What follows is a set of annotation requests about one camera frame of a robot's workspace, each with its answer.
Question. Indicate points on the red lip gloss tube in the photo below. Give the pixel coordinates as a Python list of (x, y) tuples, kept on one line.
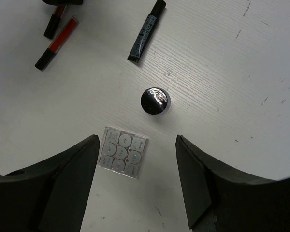
[(57, 44), (54, 22)]

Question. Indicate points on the white bottle black cap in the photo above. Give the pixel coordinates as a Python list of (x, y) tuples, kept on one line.
[(155, 101)]

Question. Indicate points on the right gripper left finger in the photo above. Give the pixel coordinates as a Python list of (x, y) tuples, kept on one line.
[(51, 195)]

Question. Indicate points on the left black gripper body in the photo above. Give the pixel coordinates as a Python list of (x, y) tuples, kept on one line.
[(63, 2)]

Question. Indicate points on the black mascara tube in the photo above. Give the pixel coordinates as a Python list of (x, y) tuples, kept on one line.
[(146, 31)]

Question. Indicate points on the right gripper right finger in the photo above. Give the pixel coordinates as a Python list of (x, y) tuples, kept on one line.
[(221, 198)]

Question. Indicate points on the clear eyeshadow palette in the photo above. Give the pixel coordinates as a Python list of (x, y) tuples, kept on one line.
[(122, 152)]

